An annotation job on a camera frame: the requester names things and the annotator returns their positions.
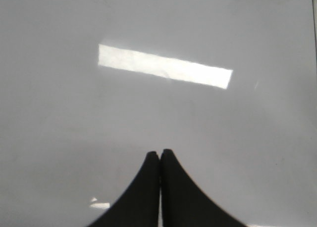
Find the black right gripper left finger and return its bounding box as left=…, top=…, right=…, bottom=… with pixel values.
left=90, top=151, right=160, bottom=227

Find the white whiteboard with metal frame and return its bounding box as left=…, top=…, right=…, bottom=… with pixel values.
left=0, top=0, right=317, bottom=227

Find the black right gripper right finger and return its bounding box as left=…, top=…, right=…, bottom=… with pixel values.
left=160, top=149, right=244, bottom=227

